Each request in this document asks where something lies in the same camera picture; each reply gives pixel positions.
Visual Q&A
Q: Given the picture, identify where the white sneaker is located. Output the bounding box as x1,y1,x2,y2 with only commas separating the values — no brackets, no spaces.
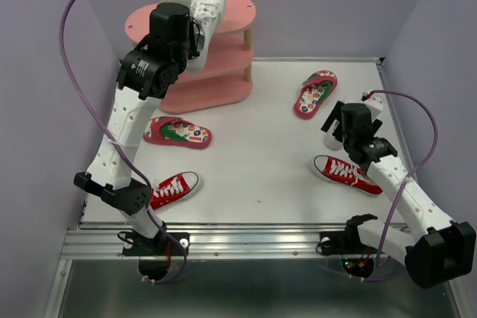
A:
323,98,359,151
186,0,227,74

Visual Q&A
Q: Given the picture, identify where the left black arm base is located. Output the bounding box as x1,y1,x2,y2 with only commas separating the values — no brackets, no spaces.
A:
117,231,190,285

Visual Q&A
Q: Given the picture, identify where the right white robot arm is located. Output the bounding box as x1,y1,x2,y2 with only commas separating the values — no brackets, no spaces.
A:
317,101,476,288

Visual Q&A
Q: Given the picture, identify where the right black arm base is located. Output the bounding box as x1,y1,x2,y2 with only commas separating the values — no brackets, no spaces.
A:
316,214,377,280

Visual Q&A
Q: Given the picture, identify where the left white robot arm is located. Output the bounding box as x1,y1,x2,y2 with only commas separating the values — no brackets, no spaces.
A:
74,1,194,254

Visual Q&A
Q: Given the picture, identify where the pink three-tier shoe shelf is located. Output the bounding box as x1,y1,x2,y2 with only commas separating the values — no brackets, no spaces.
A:
124,0,257,115

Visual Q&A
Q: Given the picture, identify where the pink patterned flip-flop right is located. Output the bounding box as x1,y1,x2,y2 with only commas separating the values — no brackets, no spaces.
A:
293,70,338,120

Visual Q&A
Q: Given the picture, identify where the pink patterned flip-flop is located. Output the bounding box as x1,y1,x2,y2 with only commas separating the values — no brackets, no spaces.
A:
293,70,338,120
142,116,212,150

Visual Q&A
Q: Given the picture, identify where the red canvas sneaker right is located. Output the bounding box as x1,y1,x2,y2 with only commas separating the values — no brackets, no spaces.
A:
311,155,382,196

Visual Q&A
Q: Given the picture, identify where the red canvas sneaker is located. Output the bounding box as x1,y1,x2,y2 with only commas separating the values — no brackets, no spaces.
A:
150,171,201,211
311,155,382,196

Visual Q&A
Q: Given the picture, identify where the pink patterned flip-flop left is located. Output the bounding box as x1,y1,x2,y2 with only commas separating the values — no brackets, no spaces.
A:
142,116,212,150

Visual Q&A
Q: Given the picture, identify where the red canvas sneaker left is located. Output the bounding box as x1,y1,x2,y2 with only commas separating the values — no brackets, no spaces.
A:
150,171,201,211

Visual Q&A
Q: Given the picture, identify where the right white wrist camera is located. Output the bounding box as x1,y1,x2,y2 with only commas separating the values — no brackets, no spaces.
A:
361,92,385,121

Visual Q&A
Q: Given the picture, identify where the aluminium front rail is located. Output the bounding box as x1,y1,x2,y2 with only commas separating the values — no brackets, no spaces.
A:
63,223,411,259

